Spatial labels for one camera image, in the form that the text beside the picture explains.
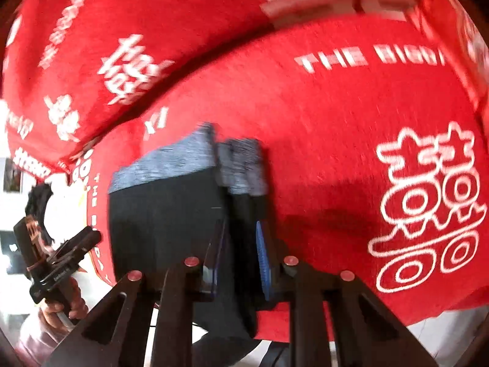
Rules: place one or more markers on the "black fuzzy object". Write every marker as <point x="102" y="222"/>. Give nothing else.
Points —
<point x="38" y="202"/>

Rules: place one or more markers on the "person's left forearm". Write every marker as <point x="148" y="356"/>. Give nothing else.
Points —
<point x="34" y="340"/>

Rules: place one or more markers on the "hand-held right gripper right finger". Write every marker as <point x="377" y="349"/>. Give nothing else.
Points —
<point x="263" y="260"/>

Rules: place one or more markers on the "red printed blanket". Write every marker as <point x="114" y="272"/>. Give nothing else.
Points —
<point x="324" y="141"/>

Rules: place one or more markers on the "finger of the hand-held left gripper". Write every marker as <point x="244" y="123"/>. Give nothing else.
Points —
<point x="80" y="242"/>

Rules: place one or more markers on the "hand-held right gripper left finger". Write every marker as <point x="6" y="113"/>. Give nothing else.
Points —
<point x="216" y="271"/>

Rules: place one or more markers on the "wall picture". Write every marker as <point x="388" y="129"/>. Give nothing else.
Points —
<point x="13" y="176"/>

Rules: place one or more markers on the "dark pants with grey waistband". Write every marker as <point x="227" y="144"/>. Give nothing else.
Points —
<point x="164" y="221"/>

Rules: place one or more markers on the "person's left hand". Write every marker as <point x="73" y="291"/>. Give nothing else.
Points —
<point x="78" y="306"/>

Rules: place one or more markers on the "red pillow with gold print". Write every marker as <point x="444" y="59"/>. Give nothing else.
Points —
<point x="470" y="46"/>

